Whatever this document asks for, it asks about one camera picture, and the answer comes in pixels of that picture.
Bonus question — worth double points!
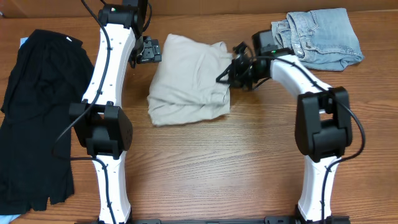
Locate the beige khaki shorts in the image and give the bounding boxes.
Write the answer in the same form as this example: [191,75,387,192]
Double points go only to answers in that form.
[147,34,233,126]

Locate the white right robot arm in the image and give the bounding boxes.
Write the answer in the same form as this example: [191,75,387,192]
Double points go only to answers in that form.
[216,30,353,223]

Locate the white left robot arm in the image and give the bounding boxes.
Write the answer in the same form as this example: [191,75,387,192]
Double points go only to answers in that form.
[69,1,162,223]

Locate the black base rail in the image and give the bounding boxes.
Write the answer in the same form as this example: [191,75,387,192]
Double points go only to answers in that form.
[76,216,351,224]

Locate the folded light blue jeans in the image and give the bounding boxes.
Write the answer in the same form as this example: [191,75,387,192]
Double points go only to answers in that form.
[271,8,364,71]

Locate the black garment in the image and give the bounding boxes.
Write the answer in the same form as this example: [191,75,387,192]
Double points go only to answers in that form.
[1,30,94,215]

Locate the light blue cloth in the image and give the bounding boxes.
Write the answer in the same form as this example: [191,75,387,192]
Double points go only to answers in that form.
[0,215,19,224]

